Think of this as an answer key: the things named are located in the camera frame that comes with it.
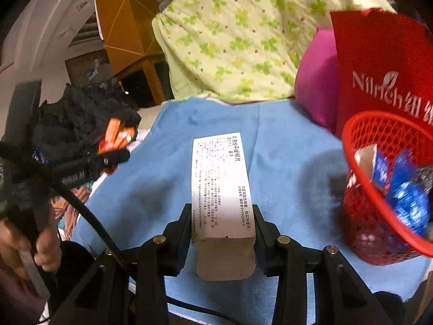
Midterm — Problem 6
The person's left forearm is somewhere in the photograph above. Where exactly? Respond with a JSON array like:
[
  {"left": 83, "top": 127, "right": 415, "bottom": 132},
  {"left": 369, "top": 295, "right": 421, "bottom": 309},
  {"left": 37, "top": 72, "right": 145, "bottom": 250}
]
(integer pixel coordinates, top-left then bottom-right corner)
[{"left": 0, "top": 271, "right": 46, "bottom": 325}]

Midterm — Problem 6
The silver blue wrapper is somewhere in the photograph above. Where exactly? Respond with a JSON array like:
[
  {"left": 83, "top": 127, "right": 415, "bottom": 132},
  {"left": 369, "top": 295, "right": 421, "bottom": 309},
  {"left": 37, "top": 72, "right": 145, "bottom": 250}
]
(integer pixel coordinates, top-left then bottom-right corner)
[{"left": 353, "top": 144, "right": 389, "bottom": 191}]

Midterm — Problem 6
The white medicine box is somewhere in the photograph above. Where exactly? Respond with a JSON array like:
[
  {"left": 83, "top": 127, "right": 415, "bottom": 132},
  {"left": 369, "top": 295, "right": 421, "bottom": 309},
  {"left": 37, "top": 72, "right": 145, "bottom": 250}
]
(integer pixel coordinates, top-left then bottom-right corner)
[{"left": 191, "top": 132, "right": 258, "bottom": 281}]

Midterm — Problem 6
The dark crumpled cloth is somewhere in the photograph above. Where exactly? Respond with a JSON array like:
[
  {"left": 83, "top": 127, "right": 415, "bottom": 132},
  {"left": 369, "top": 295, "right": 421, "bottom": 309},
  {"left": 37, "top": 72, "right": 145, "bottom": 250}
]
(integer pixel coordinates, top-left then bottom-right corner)
[{"left": 34, "top": 84, "right": 141, "bottom": 163}]

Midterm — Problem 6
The orange wrapper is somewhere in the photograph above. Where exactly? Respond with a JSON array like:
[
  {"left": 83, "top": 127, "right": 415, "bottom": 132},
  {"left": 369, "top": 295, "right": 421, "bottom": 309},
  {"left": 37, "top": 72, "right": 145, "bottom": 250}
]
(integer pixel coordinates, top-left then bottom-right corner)
[{"left": 98, "top": 117, "right": 136, "bottom": 153}]

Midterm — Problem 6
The red paper bag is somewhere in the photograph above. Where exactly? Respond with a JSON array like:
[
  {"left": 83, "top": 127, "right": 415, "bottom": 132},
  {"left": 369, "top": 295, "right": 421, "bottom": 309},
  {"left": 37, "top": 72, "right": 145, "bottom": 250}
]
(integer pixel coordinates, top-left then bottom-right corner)
[{"left": 330, "top": 8, "right": 433, "bottom": 139}]

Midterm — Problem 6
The blue plastic bag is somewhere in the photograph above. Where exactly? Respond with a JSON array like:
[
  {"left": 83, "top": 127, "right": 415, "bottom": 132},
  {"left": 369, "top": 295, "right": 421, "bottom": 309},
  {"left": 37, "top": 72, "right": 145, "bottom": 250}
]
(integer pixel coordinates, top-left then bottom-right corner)
[{"left": 387, "top": 151, "right": 432, "bottom": 237}]

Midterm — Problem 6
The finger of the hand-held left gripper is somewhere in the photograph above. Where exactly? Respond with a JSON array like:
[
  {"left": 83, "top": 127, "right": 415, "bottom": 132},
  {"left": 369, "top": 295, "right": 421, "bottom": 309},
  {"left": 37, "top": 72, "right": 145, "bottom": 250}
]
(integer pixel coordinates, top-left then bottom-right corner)
[{"left": 86, "top": 149, "right": 131, "bottom": 175}]

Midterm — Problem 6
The blue cloth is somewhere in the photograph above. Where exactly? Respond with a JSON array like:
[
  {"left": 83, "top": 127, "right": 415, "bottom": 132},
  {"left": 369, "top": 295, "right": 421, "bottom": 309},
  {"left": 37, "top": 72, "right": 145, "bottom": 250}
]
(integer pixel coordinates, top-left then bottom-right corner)
[{"left": 73, "top": 96, "right": 433, "bottom": 325}]

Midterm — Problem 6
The green clover print quilt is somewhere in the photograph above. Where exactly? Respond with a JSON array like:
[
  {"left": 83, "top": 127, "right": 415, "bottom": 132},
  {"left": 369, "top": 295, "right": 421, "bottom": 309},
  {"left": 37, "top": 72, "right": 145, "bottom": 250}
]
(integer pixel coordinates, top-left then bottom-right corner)
[{"left": 152, "top": 0, "right": 396, "bottom": 104}]

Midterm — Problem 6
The red mesh plastic basket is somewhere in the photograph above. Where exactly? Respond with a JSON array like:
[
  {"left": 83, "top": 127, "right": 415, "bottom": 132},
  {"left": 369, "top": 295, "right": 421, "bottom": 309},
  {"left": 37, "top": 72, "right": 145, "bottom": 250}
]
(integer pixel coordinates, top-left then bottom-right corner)
[{"left": 342, "top": 110, "right": 433, "bottom": 266}]

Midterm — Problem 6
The magenta pillow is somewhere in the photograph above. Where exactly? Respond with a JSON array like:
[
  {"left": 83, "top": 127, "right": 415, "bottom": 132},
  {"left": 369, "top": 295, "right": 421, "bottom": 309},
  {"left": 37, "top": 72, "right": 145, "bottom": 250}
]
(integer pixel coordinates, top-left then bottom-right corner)
[{"left": 294, "top": 29, "right": 339, "bottom": 131}]

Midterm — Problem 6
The brown wooden cabinet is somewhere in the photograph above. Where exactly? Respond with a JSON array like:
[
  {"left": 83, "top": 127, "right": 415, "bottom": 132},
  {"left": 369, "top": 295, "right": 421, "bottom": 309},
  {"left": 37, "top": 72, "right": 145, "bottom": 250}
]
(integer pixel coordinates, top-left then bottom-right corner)
[{"left": 93, "top": 0, "right": 170, "bottom": 106}]

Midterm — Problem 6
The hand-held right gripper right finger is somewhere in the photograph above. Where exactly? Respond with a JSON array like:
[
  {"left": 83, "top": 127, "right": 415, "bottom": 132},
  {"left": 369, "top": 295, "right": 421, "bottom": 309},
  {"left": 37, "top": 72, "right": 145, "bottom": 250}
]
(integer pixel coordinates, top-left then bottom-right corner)
[{"left": 253, "top": 204, "right": 384, "bottom": 325}]

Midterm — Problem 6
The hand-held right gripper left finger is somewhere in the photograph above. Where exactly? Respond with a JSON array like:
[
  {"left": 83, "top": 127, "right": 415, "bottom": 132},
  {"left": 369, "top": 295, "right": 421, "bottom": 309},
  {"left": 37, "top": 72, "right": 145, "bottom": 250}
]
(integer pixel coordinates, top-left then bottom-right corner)
[{"left": 51, "top": 203, "right": 194, "bottom": 325}]

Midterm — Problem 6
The person's left hand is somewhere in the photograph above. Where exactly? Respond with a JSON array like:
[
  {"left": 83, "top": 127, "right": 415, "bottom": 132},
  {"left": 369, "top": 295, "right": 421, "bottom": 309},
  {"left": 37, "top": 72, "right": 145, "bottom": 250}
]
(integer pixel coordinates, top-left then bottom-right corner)
[{"left": 0, "top": 203, "right": 63, "bottom": 280}]

